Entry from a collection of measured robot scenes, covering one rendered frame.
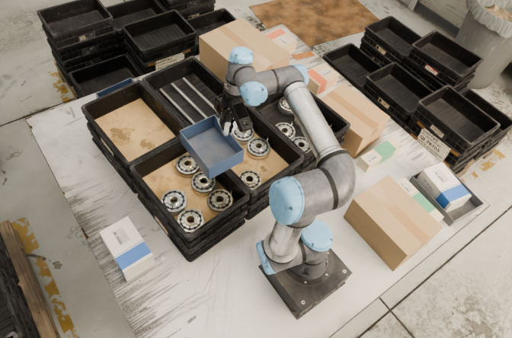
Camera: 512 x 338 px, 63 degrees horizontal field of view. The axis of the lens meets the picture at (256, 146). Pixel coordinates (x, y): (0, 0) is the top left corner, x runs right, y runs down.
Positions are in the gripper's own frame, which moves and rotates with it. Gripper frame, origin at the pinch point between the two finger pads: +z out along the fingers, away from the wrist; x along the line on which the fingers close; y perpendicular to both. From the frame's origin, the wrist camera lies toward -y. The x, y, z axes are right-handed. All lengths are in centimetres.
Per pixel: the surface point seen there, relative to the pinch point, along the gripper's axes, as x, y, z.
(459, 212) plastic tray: -92, -63, 29
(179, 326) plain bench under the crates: 37, -39, 47
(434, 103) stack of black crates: -164, 1, 41
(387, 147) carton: -84, -20, 25
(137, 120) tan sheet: 14, 48, 31
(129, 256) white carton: 43, -9, 39
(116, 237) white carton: 44, 0, 39
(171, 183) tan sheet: 16.8, 9.1, 31.4
